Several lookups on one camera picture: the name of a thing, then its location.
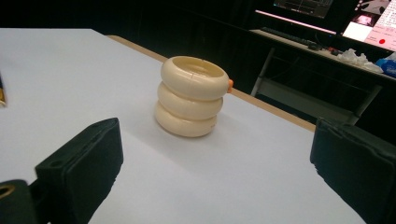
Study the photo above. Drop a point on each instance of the desk with metal legs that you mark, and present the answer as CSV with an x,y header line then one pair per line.
x,y
311,77

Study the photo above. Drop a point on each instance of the computer monitor with pink window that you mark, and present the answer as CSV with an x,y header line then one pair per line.
x,y
373,26

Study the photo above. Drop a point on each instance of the black keyboard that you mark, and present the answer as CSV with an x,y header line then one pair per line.
x,y
288,36

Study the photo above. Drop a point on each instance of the cream ringed plastic cup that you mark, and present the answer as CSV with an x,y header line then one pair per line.
x,y
190,96

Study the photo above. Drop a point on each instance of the crumpled white tissue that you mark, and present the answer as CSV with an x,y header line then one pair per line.
x,y
358,59

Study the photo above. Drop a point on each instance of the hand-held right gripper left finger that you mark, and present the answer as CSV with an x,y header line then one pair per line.
x,y
84,168

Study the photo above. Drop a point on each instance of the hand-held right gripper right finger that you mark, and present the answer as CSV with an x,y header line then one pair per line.
x,y
355,168

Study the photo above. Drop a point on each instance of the dark object with gold edge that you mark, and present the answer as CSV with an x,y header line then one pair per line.
x,y
2,91

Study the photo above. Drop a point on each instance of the blue plastic packet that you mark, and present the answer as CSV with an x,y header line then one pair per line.
x,y
387,65

